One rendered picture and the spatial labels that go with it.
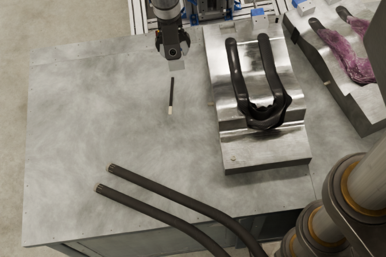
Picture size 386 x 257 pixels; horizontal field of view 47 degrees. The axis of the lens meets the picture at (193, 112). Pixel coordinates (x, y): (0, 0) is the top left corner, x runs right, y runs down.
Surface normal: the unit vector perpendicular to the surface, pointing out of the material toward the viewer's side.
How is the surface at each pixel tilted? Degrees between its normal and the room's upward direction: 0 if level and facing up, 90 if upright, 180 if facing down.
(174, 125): 0
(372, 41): 90
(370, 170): 90
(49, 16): 0
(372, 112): 0
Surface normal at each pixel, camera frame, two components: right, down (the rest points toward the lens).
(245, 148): -0.07, -0.43
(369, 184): -0.85, 0.50
